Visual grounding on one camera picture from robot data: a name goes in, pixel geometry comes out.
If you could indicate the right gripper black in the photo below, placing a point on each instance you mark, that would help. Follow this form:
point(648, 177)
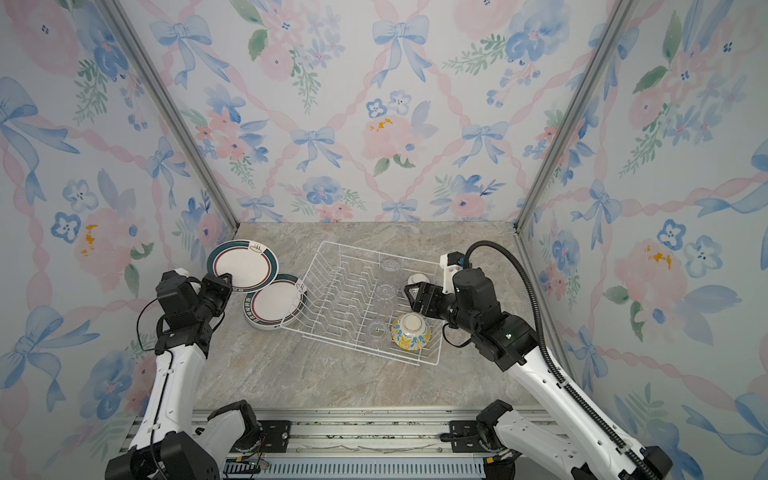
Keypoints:
point(427, 292)

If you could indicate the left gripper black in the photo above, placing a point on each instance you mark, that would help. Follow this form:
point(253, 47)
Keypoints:
point(212, 283)

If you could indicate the green red rimmed plate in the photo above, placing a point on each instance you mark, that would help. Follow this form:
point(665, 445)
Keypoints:
point(275, 305)

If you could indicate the clear glass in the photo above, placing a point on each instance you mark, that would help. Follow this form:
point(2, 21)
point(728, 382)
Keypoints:
point(391, 264)
point(377, 331)
point(386, 292)

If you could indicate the clear glass back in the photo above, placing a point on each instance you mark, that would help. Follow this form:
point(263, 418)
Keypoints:
point(391, 264)

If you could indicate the clear glass front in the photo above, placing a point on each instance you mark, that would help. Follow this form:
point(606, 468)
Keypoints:
point(377, 331)

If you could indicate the white wire dish rack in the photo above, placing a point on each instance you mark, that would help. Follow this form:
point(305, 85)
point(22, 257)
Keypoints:
point(340, 303)

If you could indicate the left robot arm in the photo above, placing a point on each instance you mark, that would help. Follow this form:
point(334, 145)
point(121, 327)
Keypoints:
point(166, 445)

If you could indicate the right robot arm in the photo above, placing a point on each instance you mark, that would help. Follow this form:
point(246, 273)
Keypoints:
point(545, 380)

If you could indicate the yellow blue patterned bowl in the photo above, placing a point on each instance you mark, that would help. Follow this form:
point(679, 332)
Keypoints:
point(411, 332)

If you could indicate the right corner aluminium profile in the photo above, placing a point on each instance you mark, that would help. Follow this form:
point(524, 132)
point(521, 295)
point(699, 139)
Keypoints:
point(607, 42)

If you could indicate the corner aluminium profile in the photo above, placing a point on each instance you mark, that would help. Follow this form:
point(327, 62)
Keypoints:
point(117, 19)
point(607, 42)

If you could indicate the left corner aluminium profile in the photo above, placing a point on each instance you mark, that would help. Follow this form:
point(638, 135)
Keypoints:
point(117, 19)

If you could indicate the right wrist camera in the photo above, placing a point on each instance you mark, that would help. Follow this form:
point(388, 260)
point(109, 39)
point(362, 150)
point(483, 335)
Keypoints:
point(450, 263)

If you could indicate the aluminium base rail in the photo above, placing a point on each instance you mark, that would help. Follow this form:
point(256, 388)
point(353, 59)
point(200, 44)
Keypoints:
point(366, 441)

